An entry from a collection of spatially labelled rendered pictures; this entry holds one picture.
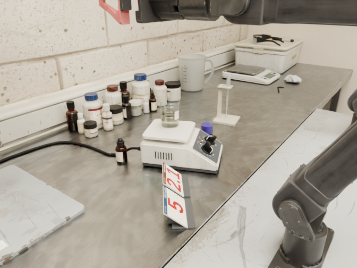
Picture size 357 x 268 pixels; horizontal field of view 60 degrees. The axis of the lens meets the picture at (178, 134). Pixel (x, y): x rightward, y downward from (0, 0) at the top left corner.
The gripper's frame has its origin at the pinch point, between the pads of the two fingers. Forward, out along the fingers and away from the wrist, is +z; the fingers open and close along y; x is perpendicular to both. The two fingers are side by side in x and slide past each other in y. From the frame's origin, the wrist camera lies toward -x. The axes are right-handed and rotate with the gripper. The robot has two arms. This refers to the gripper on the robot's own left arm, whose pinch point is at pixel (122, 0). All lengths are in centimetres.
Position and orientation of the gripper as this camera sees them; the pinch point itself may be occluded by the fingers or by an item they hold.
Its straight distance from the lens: 62.9
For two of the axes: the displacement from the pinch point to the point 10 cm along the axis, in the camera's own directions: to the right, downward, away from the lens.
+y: -5.9, 3.4, -7.3
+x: 0.1, 9.1, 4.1
